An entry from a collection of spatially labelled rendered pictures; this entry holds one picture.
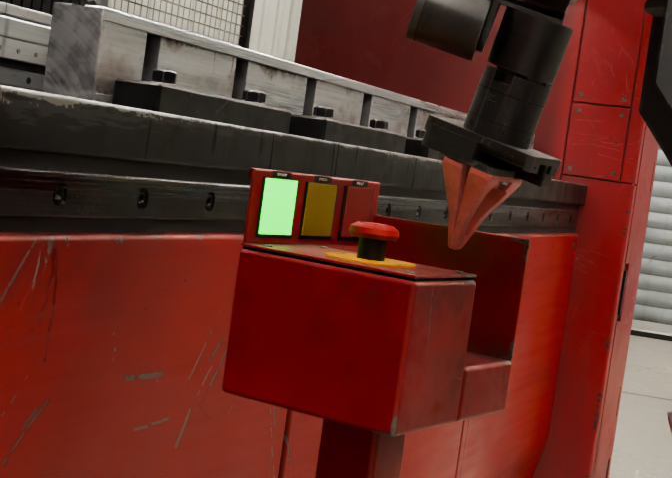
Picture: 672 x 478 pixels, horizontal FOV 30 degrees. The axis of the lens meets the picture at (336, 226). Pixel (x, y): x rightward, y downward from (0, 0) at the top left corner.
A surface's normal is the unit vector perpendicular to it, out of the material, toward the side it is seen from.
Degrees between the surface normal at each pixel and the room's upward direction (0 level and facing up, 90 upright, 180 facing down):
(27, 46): 90
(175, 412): 90
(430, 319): 90
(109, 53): 90
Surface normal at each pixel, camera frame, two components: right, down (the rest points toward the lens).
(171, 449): 0.91, 0.15
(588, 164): -0.39, 0.00
